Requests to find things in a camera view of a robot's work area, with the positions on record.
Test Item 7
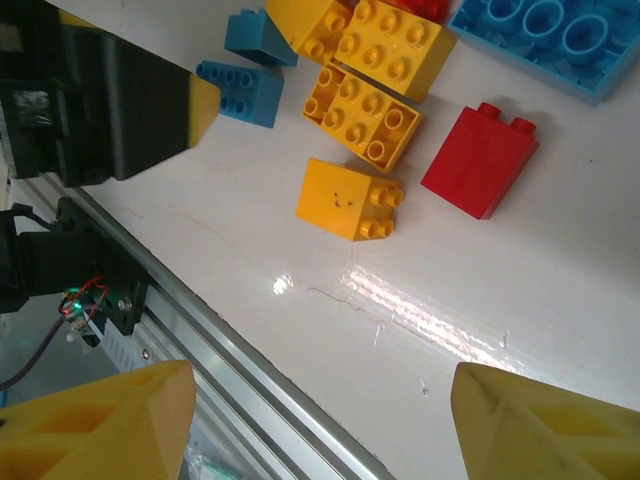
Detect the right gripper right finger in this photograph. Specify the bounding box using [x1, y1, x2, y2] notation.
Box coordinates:
[450, 361, 640, 480]

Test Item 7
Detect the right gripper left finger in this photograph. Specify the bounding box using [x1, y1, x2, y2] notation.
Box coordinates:
[0, 358, 198, 480]

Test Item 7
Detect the small blue lego brick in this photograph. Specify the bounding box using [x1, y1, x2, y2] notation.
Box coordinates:
[195, 59, 286, 130]
[223, 7, 300, 68]

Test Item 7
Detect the yellow lego brick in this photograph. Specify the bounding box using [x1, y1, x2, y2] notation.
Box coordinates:
[293, 156, 405, 244]
[263, 0, 358, 68]
[300, 61, 425, 175]
[333, 0, 458, 105]

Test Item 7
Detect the red lego brick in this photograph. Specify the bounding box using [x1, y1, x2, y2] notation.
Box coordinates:
[386, 0, 454, 25]
[420, 100, 541, 221]

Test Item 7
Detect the large blue lego brick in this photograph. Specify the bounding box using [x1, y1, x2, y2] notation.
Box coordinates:
[445, 0, 640, 108]

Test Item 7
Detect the clear plastic bag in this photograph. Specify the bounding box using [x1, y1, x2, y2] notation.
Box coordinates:
[181, 446, 252, 480]

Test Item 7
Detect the left base electronics board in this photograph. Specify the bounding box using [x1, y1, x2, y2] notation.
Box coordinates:
[56, 284, 109, 350]

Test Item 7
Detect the white slotted cable tray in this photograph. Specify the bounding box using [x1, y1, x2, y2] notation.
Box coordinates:
[91, 323, 152, 375]

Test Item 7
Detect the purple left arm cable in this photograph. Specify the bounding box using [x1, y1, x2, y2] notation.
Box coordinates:
[0, 317, 65, 392]

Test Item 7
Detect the black left mount plate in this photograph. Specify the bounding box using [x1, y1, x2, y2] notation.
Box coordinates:
[53, 196, 152, 338]

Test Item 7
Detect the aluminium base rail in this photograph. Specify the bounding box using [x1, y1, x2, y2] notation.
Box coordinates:
[0, 172, 407, 480]

